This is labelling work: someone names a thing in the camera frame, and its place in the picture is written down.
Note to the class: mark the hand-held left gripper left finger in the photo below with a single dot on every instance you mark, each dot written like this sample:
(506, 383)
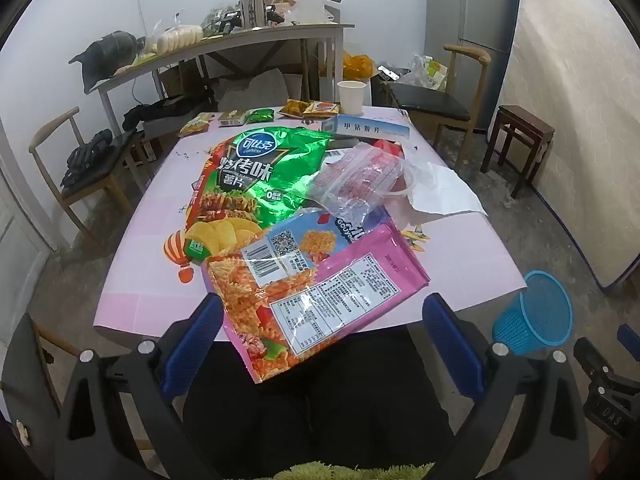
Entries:
(200, 330)

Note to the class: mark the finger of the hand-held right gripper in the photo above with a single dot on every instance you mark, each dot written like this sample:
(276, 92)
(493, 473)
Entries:
(629, 338)
(592, 362)

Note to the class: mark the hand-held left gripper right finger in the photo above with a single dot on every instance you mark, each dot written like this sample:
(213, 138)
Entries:
(452, 345)

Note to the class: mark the blue mesh wastebasket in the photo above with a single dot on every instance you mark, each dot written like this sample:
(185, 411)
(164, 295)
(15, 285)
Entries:
(545, 310)

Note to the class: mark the pink snack bag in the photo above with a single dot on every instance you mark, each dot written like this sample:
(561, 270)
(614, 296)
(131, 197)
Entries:
(350, 280)

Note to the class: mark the blue snack bag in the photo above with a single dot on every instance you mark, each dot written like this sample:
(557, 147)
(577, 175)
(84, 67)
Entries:
(320, 232)

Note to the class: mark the white paper sheet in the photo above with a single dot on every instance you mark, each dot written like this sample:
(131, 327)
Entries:
(440, 190)

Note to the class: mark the green chips bag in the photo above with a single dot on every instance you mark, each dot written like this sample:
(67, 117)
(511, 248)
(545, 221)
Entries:
(255, 170)

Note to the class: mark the clear plastic bag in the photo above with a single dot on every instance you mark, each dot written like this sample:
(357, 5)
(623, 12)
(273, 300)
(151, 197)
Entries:
(350, 175)

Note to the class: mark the red packet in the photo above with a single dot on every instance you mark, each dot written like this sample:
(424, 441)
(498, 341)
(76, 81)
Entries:
(387, 147)

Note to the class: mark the white blue medicine box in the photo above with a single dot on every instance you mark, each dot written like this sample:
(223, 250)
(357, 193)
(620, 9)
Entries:
(365, 127)

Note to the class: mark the pink printed tablecloth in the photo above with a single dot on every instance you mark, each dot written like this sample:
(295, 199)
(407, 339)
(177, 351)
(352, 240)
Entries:
(150, 240)

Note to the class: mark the person's black pants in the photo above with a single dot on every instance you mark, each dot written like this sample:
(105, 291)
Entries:
(320, 410)

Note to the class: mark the green fuzzy clothing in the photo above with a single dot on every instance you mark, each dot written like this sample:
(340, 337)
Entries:
(350, 471)

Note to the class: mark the wooden chair black seat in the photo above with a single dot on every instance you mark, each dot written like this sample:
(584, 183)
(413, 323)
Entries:
(120, 146)
(430, 100)

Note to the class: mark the yellow green snack packet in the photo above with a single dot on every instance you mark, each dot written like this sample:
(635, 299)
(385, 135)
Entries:
(197, 124)

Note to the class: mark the black clothing pile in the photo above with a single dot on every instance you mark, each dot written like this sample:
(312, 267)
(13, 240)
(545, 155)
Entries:
(85, 157)

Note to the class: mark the white mattress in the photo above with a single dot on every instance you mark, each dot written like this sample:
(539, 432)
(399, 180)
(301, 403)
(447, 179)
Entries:
(575, 135)

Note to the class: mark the pale green snack packet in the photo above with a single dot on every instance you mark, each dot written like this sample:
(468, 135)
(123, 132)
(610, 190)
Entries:
(234, 117)

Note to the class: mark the black jacket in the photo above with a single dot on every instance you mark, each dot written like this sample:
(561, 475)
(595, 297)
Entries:
(160, 110)

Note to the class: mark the dark wooden stool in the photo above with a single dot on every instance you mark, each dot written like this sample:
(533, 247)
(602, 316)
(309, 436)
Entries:
(525, 120)

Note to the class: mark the orange snack packet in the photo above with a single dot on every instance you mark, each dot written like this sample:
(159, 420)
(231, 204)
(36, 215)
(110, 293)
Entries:
(295, 107)

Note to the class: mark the grey cushion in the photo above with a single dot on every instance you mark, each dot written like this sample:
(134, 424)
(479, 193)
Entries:
(255, 90)

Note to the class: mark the cardboard box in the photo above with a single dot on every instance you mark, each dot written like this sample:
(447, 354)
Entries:
(175, 80)

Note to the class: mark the white paper cup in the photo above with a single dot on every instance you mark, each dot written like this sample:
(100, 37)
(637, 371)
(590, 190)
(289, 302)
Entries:
(351, 97)

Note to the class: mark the white plastic bag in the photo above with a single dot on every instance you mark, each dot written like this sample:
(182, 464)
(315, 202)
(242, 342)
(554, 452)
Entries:
(425, 72)

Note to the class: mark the long grey desk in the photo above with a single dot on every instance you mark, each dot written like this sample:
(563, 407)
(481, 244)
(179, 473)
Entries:
(225, 45)

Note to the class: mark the black bag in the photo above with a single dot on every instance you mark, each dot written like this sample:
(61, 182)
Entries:
(105, 52)

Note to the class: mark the white bag of buns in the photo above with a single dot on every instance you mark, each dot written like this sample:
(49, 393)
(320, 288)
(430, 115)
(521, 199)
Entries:
(175, 37)

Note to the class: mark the orange plastic bag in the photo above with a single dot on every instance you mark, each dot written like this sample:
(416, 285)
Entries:
(357, 65)

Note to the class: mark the patterned metal canister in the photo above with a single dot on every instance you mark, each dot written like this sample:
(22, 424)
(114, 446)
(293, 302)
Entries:
(252, 10)

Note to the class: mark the grey refrigerator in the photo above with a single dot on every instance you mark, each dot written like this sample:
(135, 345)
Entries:
(475, 10)

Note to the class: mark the white plastic container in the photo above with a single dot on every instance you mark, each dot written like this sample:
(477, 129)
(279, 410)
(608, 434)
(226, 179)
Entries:
(312, 2)

